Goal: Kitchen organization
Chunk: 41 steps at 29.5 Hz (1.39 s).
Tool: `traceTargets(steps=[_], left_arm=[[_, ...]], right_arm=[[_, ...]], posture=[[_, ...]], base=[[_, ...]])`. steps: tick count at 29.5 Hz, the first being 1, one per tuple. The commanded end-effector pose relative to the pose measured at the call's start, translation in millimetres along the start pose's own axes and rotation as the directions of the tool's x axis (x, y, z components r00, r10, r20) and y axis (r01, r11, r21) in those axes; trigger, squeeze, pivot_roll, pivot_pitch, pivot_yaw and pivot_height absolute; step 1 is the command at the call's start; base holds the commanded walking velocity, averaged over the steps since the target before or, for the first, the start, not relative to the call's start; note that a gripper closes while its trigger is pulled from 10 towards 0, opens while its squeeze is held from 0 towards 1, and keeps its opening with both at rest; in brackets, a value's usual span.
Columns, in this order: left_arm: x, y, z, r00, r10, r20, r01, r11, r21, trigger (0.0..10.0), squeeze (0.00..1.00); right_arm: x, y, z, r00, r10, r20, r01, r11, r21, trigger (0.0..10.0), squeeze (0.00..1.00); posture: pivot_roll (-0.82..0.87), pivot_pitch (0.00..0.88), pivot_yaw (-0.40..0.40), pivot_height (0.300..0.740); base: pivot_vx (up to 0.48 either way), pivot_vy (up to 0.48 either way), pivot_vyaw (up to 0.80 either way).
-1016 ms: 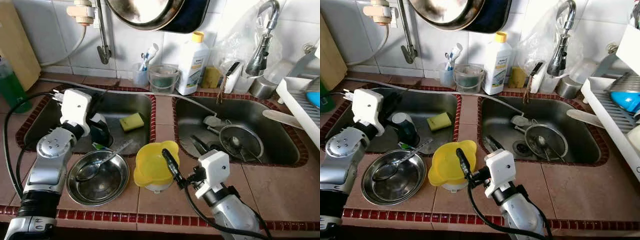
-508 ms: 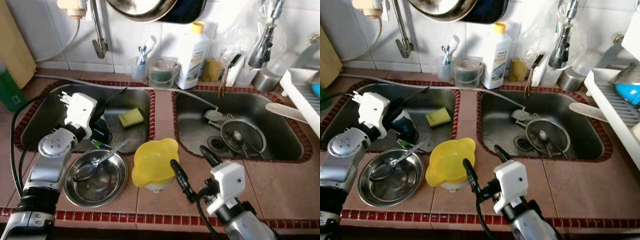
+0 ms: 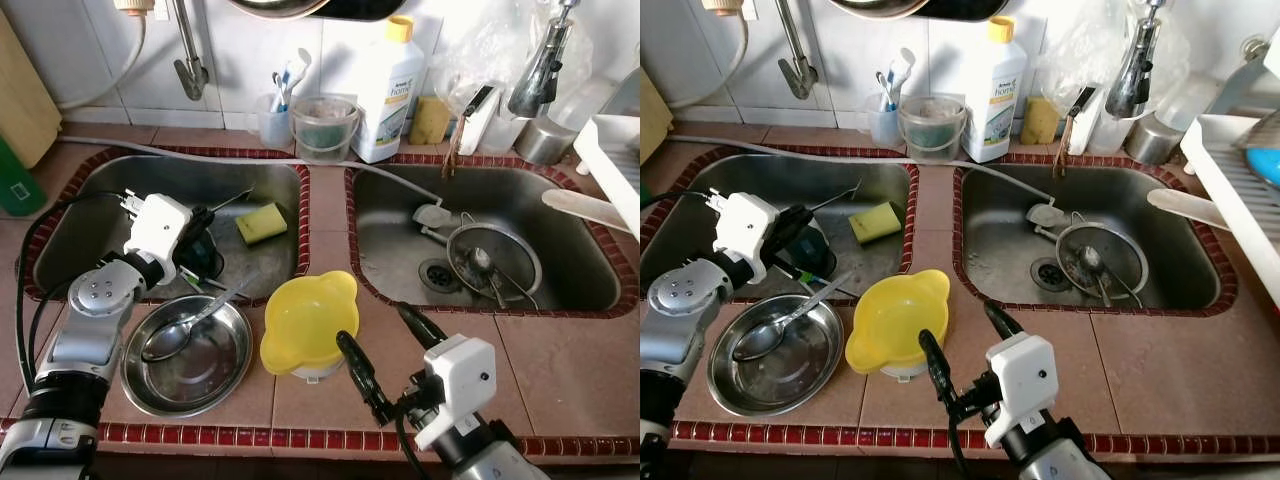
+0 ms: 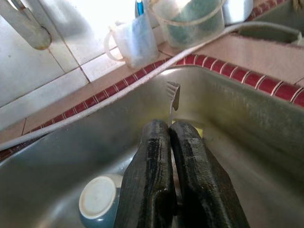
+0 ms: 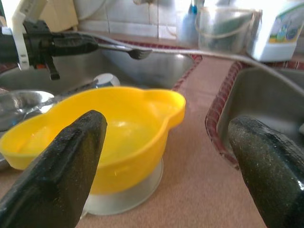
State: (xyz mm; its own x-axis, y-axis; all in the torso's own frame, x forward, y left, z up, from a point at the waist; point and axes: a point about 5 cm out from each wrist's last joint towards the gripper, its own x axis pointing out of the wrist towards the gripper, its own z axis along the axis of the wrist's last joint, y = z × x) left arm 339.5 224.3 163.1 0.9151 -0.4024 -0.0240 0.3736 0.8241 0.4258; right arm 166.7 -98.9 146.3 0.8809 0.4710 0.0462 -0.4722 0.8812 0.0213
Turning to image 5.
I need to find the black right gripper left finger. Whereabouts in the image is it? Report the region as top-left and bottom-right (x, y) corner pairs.
(0, 109), (108, 228)

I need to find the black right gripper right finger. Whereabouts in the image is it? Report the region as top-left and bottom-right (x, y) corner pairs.
(227, 115), (304, 228)

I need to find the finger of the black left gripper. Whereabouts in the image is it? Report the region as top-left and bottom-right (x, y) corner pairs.
(51, 32), (100, 57)

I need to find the large steel spoon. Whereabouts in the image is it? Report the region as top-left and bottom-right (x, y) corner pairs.
(23, 79), (99, 117)

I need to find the round steel bowl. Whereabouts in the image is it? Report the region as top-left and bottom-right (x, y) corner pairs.
(0, 89), (56, 133)

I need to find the steel fork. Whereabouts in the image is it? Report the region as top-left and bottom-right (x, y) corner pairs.
(97, 42), (152, 60)

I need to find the cream water ionizer appliance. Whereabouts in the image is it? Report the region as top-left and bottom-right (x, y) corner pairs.
(39, 0), (79, 33)

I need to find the steel sink basin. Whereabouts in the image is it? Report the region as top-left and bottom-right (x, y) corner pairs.
(206, 63), (304, 167)
(0, 46), (202, 95)

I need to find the translucent toothbrush cup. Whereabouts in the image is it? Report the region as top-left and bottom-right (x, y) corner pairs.
(177, 10), (200, 46)

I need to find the blue white toothbrush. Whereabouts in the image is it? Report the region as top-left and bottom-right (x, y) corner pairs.
(187, 0), (199, 15)

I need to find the white detergent bottle yellow cap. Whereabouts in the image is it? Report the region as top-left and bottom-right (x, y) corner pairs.
(247, 0), (304, 62)

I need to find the clear plastic bucket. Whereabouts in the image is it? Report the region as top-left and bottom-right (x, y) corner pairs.
(196, 6), (263, 54)

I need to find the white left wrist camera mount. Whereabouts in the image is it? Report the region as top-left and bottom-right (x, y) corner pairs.
(11, 0), (48, 70)

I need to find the grey flexible hose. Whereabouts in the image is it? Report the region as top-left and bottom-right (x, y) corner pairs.
(78, 30), (304, 95)

